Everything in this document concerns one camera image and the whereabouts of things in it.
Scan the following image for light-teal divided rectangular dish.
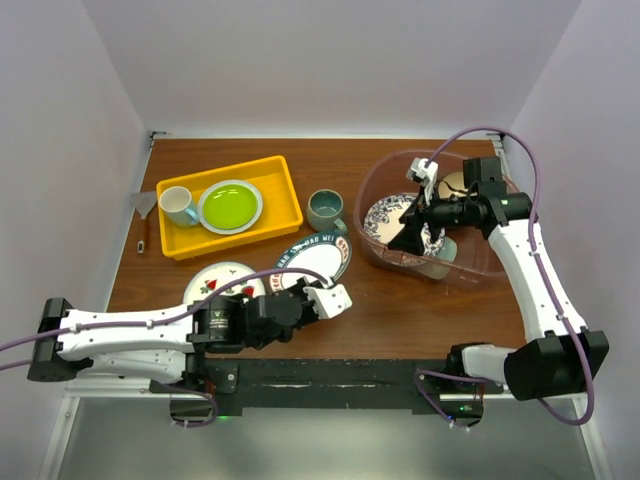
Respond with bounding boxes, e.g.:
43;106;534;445
415;236;458;281

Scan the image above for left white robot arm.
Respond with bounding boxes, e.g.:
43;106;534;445
27;277;342;392

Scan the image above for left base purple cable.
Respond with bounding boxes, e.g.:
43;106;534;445
154;381;223;429

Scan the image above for light-blue bottom plate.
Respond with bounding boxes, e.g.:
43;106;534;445
275;231;352;286

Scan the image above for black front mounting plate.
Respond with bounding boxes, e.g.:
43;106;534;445
149;357;504;417

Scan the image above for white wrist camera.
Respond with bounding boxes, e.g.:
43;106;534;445
303;284;353;320
406;158;438;204

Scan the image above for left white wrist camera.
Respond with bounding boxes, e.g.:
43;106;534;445
303;284;353;320

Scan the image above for teal speckled ceramic mug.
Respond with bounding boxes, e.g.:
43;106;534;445
306;189;348;235

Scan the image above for yellow plastic tray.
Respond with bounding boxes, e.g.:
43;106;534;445
156;156;303;260

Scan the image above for white light-blue mug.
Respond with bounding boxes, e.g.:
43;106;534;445
158;186;199;228

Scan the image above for blue floral plate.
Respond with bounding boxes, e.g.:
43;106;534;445
363;193;445;256

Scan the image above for light-blue scalloped plate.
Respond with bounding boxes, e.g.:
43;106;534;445
197;180;263;235

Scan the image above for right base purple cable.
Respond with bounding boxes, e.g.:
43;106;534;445
412;368;486;431

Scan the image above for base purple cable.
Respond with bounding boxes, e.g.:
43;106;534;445
154;381;223;429
412;368;486;431

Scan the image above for brown floral cream-inside bowl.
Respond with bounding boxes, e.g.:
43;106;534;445
438;171;468;199

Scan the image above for white watermelon plate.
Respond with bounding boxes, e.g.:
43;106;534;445
183;261;266;304

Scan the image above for metal scraper wooden handle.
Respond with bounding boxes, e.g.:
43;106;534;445
131;191;157;255

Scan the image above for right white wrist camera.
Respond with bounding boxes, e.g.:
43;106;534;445
406;158;438;204

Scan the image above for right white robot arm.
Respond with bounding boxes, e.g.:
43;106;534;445
388;157;609;401

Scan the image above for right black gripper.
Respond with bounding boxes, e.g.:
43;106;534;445
387;183;476;256

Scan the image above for green plate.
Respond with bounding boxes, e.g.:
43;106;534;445
202;184;258;230

